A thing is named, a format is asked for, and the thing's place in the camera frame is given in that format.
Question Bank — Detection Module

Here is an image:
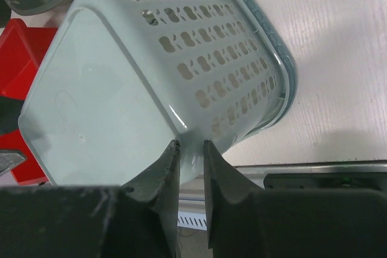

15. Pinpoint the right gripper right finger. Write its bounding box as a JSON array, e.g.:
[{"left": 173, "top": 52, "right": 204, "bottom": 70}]
[{"left": 204, "top": 141, "right": 386, "bottom": 257}]

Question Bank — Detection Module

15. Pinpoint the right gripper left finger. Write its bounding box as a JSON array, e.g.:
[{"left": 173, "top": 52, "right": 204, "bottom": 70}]
[{"left": 1, "top": 140, "right": 180, "bottom": 257}]

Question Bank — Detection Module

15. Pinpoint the teal perforated plastic basket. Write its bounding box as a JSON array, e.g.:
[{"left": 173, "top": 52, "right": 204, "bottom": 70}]
[{"left": 18, "top": 0, "right": 297, "bottom": 185}]

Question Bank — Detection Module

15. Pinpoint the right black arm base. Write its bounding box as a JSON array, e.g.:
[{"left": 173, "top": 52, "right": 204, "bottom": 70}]
[{"left": 264, "top": 172, "right": 386, "bottom": 193}]

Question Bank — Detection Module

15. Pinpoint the red plastic tray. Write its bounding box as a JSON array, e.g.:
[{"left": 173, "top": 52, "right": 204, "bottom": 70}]
[{"left": 1, "top": 19, "right": 57, "bottom": 185}]

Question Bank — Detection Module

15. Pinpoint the white slotted cable duct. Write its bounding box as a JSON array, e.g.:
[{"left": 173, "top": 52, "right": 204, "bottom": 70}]
[{"left": 177, "top": 211, "right": 207, "bottom": 231}]

